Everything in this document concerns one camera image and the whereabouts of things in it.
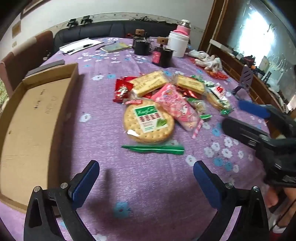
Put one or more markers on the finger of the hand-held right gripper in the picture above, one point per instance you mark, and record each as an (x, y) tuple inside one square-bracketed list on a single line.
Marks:
[(253, 109), (240, 131)]

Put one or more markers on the white paper notepad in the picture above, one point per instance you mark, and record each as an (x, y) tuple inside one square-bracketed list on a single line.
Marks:
[(81, 45)]

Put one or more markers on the black bottle red label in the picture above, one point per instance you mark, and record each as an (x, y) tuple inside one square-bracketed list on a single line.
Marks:
[(156, 55)]

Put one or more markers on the black mug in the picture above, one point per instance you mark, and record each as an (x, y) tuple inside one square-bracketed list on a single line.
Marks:
[(144, 48)]

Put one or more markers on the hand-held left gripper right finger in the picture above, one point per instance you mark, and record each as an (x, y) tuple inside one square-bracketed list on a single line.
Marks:
[(208, 183)]

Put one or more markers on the black handheld device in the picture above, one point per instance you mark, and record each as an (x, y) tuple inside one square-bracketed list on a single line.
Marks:
[(86, 20), (71, 23)]

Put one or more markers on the pink steel thermos bottle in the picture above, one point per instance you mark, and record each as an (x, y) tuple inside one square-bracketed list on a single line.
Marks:
[(184, 29)]

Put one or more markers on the red white green snack packet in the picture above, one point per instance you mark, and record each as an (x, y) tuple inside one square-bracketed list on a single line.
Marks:
[(218, 96)]

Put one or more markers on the red chips packet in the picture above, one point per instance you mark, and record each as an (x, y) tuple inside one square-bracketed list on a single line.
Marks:
[(122, 89)]

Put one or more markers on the white jar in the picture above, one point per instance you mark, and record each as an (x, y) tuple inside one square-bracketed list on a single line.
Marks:
[(177, 45)]

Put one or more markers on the red foil wrapper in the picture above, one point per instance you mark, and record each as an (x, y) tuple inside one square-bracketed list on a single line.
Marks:
[(217, 75)]

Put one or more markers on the green blanket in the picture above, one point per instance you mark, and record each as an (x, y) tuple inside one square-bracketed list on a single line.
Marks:
[(2, 92)]

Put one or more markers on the wooden glass cabinet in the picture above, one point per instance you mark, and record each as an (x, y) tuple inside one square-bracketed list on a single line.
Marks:
[(231, 27)]

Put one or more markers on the person's right hand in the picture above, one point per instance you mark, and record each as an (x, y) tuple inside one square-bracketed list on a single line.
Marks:
[(271, 199)]

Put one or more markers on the purple floral tablecloth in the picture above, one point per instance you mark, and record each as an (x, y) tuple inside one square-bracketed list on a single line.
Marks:
[(150, 185)]

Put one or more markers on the round cracker packet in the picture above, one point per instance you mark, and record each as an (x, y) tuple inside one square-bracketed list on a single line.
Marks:
[(148, 120)]

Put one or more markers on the white glove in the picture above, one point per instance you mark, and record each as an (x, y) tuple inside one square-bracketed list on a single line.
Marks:
[(210, 63), (198, 53)]

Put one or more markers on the long red snack packet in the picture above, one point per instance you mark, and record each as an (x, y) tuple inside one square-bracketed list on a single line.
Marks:
[(149, 94)]

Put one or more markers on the black pen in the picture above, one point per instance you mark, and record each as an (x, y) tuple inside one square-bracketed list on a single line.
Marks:
[(76, 48)]

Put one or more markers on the framed wall picture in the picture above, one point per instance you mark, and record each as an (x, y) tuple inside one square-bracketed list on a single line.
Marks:
[(30, 5)]

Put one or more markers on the black leather sofa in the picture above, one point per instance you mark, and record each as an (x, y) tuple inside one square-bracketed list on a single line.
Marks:
[(104, 30)]

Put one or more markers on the yellow rectangular cracker packet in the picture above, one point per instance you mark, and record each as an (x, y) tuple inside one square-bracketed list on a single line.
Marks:
[(190, 84), (149, 82)]

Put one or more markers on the small green snack packet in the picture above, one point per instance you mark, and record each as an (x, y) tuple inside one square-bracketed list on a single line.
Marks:
[(196, 105)]

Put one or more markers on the pink snack packet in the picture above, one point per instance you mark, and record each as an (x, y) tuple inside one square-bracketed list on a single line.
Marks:
[(178, 106)]

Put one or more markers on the red foil candy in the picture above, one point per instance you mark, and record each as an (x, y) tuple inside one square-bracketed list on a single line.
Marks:
[(189, 93)]

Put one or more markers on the yellow green booklet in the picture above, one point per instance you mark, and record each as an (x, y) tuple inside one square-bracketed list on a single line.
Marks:
[(115, 47)]

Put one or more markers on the black cup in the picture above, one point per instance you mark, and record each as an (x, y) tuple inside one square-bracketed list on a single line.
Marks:
[(166, 59)]

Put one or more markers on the wooden wall plaque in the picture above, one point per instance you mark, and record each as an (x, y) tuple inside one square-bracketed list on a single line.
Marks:
[(16, 29)]

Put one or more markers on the black canister wooden lid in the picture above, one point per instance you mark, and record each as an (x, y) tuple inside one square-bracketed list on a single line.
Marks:
[(139, 33)]

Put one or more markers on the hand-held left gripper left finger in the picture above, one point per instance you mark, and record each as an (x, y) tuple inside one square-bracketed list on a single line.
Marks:
[(85, 180)]

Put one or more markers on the cardboard box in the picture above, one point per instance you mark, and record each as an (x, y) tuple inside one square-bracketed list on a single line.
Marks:
[(34, 115)]

